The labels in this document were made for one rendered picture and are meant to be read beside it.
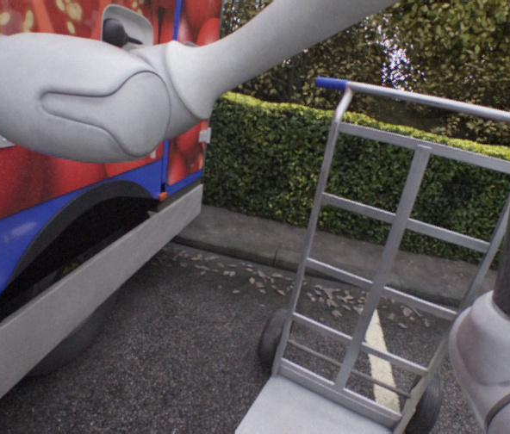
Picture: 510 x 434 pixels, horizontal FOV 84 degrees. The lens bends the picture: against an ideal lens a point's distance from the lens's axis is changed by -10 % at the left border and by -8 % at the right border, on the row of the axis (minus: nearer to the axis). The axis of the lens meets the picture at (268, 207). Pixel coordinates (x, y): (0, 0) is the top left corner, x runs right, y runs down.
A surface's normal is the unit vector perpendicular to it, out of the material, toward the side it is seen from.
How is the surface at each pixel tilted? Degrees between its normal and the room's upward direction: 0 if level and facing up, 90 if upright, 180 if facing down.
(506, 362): 82
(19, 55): 54
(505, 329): 61
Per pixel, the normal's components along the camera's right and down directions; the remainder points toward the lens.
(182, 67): 0.47, -0.11
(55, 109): 0.00, 0.34
